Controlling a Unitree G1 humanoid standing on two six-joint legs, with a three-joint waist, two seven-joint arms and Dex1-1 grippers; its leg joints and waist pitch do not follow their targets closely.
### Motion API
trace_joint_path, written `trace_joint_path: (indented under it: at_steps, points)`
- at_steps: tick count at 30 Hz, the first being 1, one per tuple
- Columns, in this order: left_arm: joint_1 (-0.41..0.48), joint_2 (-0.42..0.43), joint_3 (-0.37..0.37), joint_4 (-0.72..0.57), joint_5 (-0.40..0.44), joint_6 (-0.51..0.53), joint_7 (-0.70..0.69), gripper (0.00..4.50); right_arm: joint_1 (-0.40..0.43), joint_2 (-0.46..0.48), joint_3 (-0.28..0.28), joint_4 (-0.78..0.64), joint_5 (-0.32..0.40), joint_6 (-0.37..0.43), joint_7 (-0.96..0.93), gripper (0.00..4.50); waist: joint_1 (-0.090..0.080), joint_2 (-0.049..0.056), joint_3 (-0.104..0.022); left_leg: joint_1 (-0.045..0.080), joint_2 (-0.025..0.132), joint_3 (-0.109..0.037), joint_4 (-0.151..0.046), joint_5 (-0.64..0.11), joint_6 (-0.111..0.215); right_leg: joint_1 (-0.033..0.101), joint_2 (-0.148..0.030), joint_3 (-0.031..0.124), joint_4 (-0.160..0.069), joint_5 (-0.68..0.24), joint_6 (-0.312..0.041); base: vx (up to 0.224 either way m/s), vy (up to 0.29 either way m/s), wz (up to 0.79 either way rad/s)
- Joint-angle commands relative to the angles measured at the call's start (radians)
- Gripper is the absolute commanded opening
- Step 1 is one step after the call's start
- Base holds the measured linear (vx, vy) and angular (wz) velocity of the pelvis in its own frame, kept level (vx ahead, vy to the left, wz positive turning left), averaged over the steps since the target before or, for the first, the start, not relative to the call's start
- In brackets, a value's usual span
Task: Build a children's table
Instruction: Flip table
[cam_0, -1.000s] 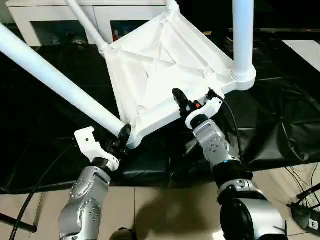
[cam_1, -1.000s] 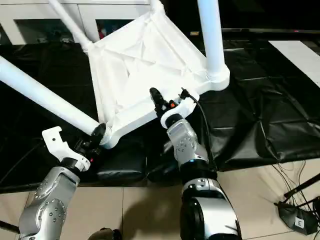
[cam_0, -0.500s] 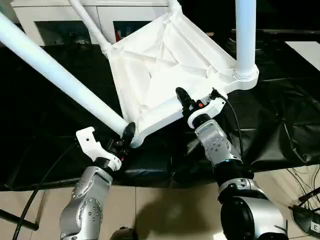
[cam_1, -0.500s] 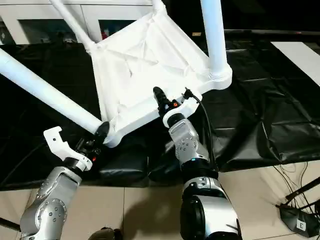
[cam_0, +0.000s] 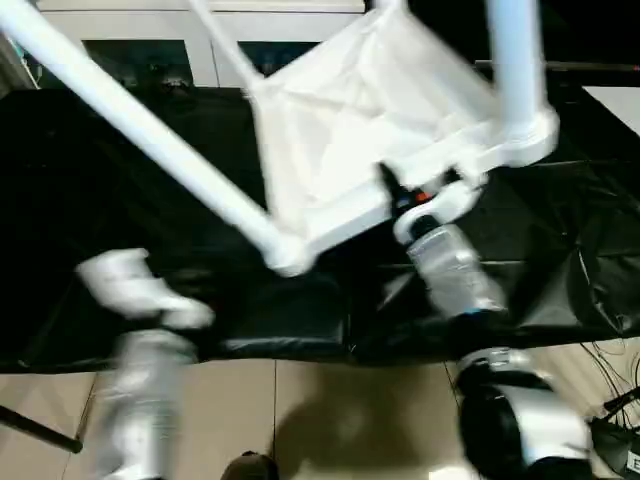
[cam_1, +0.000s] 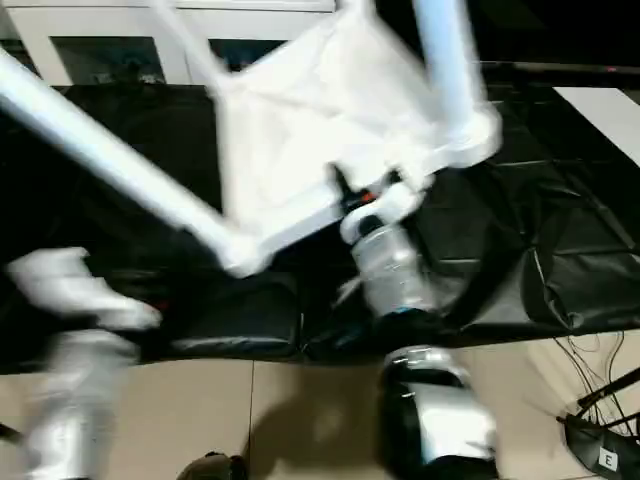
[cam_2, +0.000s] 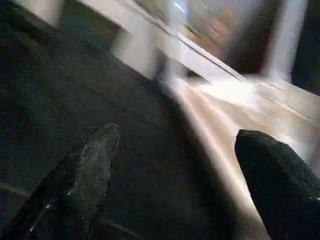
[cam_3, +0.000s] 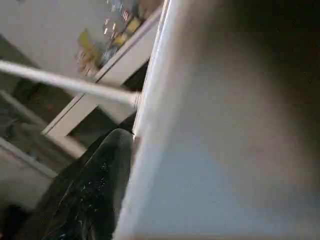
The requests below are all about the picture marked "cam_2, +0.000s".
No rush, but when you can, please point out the white cabinet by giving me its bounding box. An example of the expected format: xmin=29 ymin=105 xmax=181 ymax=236
xmin=20 ymin=0 xmax=246 ymax=83

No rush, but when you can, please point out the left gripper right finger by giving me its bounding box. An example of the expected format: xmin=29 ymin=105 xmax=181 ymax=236
xmin=234 ymin=130 xmax=320 ymax=240

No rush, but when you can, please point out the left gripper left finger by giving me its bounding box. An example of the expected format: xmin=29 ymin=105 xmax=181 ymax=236
xmin=0 ymin=124 xmax=121 ymax=240

